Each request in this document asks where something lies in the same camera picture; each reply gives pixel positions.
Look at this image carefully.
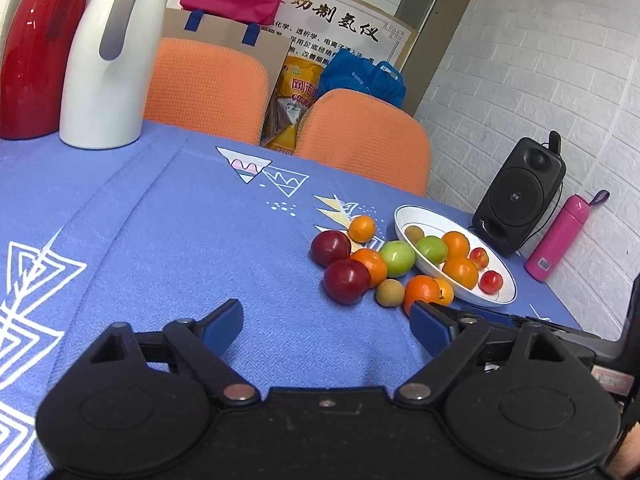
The white plate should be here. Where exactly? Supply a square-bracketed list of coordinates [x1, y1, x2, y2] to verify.
[394, 204, 518, 307]

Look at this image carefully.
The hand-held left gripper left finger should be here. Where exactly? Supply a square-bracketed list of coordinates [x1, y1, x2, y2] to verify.
[75, 299, 262, 407]

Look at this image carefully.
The pink bottle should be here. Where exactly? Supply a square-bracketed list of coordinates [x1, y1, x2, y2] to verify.
[524, 190, 611, 282]

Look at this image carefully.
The dimpled mandarin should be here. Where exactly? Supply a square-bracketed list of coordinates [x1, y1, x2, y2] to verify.
[403, 275, 441, 317]
[350, 248, 389, 288]

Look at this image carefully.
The large orange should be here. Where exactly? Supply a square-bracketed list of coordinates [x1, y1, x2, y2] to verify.
[442, 257, 480, 291]
[442, 230, 471, 261]

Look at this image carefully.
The yellow snack bag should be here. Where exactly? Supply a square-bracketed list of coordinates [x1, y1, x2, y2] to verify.
[262, 52, 326, 153]

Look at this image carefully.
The black speaker cable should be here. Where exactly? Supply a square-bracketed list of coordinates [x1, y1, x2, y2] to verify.
[515, 182, 564, 253]

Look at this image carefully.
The black speaker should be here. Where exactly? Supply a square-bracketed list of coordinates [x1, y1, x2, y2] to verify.
[472, 131, 567, 257]

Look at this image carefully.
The small tangerine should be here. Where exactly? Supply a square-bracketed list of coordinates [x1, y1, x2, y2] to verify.
[348, 215, 377, 244]

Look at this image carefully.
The orange fabric chair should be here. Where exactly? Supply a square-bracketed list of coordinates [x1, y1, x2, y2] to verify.
[144, 37, 271, 146]
[295, 88, 432, 197]

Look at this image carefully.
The person's right forearm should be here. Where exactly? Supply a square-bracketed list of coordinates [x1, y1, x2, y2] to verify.
[607, 420, 640, 480]

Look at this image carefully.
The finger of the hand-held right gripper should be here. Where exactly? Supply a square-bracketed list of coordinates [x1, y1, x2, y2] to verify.
[440, 304, 617, 357]

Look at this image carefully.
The green apple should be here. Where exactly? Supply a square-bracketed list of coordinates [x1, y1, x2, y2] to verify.
[378, 240, 417, 279]
[415, 235, 448, 266]

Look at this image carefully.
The small smooth orange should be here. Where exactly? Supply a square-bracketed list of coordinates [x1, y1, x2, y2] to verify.
[434, 278, 456, 308]

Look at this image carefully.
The blue printed tablecloth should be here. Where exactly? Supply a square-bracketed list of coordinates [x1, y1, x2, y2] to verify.
[0, 120, 601, 480]

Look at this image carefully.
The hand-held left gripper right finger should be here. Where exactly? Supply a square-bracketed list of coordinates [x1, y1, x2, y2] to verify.
[394, 301, 601, 407]

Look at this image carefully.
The dark red plum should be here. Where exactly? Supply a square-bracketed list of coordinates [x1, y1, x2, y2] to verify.
[310, 230, 352, 268]
[323, 258, 372, 306]

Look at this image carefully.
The white thermos jug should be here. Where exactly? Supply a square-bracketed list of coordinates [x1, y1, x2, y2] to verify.
[59, 0, 176, 150]

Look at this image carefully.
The white wall poster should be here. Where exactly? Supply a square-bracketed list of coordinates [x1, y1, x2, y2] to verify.
[260, 0, 418, 91]

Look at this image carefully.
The red thermos jug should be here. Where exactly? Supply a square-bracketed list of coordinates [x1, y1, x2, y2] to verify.
[0, 0, 96, 141]

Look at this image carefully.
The blue plastic bag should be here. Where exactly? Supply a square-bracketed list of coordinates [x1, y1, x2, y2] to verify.
[317, 49, 407, 109]

